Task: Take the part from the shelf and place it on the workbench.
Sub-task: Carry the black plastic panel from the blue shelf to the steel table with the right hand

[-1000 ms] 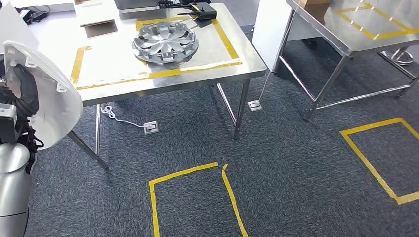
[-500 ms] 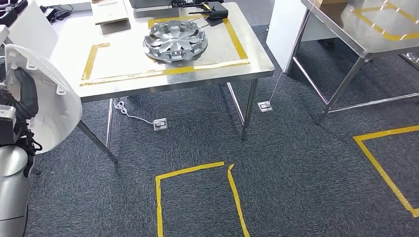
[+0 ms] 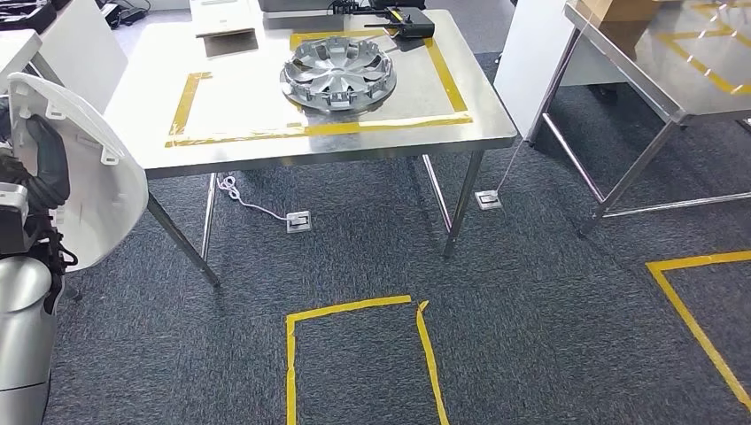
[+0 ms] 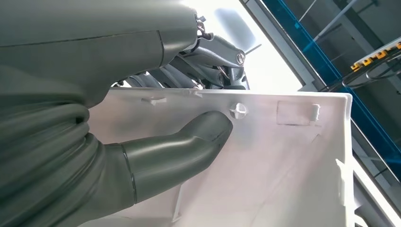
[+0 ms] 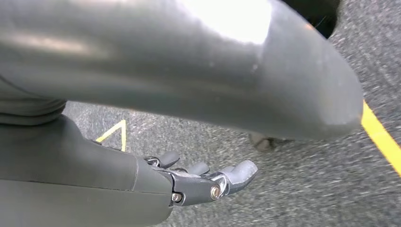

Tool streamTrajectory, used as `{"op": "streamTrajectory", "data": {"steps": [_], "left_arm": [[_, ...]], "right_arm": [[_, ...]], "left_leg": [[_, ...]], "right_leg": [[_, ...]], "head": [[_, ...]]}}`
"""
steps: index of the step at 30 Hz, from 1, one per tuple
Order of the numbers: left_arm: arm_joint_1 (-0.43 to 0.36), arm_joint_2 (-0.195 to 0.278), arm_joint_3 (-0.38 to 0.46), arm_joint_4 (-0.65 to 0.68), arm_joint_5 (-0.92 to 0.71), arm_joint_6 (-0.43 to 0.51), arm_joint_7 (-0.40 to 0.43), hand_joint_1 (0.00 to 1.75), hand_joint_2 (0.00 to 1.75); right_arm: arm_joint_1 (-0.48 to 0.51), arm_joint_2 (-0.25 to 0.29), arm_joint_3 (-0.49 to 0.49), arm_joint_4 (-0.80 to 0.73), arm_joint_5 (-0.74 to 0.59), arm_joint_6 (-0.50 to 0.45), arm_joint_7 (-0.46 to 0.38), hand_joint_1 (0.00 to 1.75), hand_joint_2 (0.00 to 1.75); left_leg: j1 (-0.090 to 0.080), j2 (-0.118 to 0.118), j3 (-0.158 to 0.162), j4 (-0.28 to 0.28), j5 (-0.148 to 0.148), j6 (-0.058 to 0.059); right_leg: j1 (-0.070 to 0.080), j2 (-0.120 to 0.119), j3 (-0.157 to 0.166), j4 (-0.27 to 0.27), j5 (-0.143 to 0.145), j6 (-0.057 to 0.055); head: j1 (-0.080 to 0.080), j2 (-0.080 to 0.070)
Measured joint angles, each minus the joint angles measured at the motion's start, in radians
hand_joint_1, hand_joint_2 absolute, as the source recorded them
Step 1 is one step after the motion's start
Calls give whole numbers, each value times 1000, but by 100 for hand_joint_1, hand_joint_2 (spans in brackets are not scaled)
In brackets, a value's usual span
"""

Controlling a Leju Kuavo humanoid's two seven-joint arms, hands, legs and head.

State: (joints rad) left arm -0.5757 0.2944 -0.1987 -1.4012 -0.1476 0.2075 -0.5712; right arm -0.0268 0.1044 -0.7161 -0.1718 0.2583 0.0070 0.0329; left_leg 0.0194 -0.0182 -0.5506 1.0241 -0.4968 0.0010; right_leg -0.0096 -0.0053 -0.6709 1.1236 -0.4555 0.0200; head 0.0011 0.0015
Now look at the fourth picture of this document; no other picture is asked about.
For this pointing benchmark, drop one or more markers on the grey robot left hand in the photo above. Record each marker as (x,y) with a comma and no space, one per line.
(94,47)

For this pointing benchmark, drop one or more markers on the blue metal beam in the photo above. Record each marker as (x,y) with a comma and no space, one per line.
(310,47)

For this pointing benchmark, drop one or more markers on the white frame bar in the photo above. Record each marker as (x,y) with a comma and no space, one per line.
(286,47)

